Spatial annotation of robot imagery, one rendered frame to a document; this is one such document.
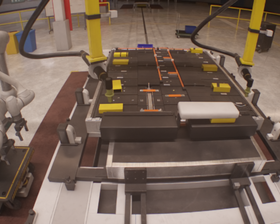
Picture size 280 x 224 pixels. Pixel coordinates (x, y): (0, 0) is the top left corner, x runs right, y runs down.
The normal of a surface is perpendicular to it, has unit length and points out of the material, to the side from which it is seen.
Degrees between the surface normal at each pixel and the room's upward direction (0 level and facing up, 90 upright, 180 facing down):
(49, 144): 0
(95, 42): 90
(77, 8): 90
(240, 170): 90
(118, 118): 0
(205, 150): 0
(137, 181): 90
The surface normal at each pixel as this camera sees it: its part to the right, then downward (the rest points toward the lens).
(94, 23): 0.47, 0.51
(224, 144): 0.00, -0.82
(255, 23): -0.24, 0.55
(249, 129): 0.00, 0.57
